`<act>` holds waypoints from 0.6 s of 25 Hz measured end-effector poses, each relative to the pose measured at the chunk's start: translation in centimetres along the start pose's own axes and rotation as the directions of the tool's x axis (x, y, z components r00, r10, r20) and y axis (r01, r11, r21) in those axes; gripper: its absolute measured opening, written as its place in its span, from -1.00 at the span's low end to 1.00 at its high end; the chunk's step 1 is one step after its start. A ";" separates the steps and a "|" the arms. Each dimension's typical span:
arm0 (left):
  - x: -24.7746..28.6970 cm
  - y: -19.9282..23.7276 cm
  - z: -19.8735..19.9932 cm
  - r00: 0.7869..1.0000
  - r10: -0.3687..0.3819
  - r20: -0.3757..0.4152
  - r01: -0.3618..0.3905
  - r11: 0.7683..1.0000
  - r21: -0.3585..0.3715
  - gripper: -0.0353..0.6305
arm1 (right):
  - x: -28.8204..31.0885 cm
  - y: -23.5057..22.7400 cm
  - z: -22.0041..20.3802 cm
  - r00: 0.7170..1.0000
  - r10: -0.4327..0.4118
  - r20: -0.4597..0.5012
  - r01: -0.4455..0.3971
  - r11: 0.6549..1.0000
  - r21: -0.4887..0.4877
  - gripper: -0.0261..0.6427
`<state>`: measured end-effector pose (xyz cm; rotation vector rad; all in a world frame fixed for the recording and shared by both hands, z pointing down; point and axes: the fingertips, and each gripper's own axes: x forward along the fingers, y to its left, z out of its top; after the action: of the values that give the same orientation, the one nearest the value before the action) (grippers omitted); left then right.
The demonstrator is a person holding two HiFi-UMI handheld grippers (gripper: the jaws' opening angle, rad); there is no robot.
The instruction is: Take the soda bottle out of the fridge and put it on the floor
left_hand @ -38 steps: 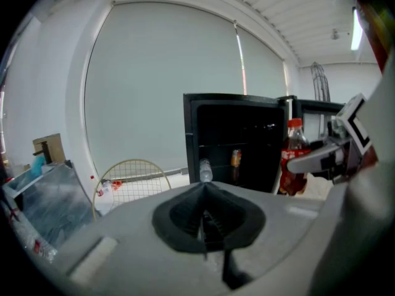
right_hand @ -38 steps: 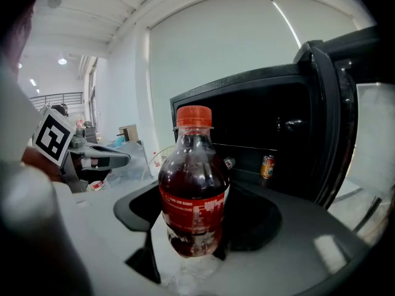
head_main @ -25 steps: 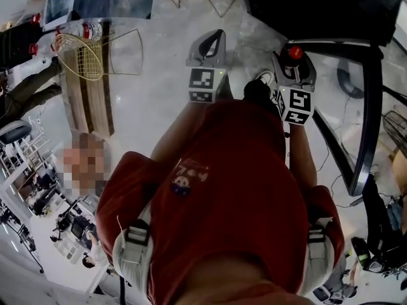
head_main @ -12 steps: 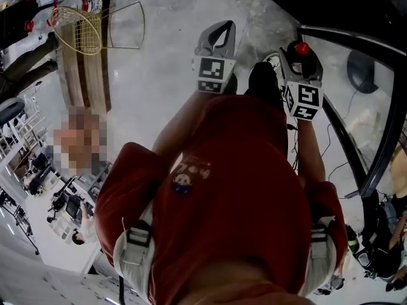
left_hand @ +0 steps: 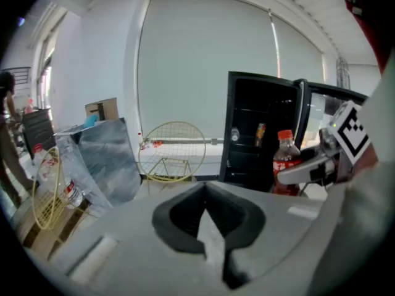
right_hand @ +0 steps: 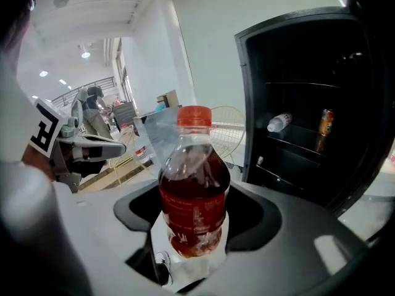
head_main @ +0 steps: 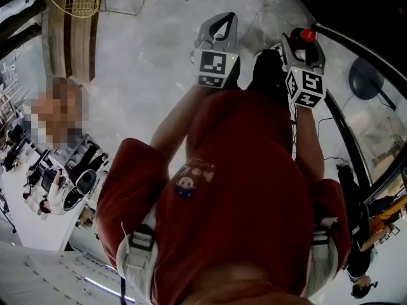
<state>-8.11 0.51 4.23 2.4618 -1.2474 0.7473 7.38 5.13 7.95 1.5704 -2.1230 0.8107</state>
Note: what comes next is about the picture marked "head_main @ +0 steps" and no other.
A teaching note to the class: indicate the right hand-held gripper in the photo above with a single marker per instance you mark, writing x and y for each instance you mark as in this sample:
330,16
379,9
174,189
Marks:
305,87

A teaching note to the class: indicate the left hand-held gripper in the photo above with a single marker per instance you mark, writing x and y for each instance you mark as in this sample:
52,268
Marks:
213,65

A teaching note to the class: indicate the person's left forearm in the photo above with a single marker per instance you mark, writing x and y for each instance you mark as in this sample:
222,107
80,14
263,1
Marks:
175,119

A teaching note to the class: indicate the person's right forearm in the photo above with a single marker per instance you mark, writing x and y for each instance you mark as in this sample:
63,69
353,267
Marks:
308,145

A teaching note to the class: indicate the person's black trousers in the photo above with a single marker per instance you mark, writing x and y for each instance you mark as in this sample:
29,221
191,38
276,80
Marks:
267,75

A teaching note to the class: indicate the black round stand base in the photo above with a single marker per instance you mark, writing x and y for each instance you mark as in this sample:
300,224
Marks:
365,81

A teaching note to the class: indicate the person's red shirt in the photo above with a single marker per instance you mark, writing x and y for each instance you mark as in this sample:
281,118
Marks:
241,186

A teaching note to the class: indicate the striped wooden plank panel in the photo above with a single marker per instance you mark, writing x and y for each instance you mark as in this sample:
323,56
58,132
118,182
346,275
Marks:
76,49

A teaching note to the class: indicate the white and black robot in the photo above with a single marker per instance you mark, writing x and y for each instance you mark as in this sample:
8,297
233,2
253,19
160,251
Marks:
79,189

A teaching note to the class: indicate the white office desk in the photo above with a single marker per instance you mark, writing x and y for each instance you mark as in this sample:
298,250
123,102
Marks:
35,227

